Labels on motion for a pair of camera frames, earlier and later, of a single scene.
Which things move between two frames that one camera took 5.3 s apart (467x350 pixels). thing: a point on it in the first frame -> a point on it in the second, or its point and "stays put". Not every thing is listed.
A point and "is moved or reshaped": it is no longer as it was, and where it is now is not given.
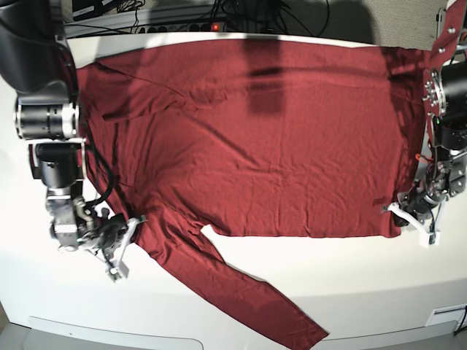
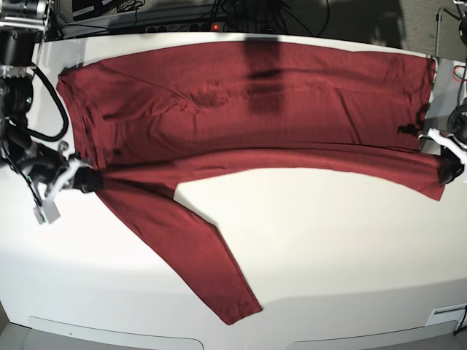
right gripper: [419, 204] -> [450, 166]
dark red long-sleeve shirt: [271, 138] is moved or reshaped
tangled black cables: [268, 16] stays put
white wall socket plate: [449, 313] stays put
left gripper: [82, 222] -> [44, 165]
